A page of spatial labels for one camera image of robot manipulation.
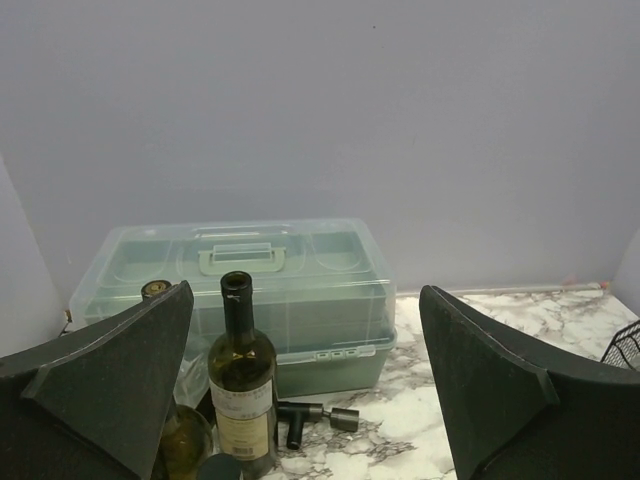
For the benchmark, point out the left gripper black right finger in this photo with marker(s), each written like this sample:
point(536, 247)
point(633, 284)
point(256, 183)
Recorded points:
point(515, 407)

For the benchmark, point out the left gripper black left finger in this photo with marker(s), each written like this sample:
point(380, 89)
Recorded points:
point(92, 404)

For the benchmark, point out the clear glass bottle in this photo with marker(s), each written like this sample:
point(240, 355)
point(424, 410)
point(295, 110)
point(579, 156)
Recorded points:
point(193, 389)

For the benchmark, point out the dark bottle beige label back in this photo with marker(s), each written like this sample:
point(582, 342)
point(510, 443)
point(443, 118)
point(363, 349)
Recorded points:
point(242, 374)

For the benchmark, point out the dark bottle back left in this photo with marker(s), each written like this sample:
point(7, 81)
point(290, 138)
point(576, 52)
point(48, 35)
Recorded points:
point(186, 442)

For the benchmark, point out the dark capped bottle rear left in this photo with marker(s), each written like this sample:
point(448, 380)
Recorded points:
point(154, 287)

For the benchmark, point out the black T-shaped corkscrew tool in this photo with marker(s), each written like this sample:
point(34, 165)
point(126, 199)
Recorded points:
point(297, 414)

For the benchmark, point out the black wire wine rack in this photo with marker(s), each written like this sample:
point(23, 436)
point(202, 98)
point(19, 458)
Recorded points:
point(623, 350)

